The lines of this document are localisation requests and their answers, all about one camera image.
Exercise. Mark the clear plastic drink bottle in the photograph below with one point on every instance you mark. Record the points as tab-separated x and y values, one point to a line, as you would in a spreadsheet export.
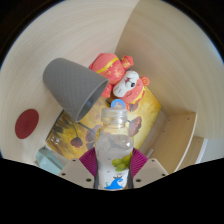
113	150

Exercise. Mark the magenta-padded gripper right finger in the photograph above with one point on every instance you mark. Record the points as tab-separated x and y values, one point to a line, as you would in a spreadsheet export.
150	170

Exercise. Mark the red plush mouse toy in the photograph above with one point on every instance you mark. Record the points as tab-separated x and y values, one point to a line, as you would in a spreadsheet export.
115	71

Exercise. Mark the light wood shelf unit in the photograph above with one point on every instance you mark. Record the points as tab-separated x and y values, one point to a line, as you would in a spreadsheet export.
178	140

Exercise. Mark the teal faceted vase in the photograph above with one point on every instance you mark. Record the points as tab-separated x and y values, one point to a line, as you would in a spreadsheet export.
50	160

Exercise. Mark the yellow poppy flower painting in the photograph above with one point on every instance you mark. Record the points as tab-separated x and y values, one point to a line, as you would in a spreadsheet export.
148	115

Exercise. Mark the flat round red coaster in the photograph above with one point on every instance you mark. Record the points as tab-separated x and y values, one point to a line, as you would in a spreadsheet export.
26	124

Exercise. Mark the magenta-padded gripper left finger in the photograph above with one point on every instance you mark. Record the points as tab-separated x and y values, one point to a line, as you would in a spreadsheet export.
75	171

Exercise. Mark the grey textured mug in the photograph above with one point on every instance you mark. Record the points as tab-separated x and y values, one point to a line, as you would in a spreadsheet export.
71	85

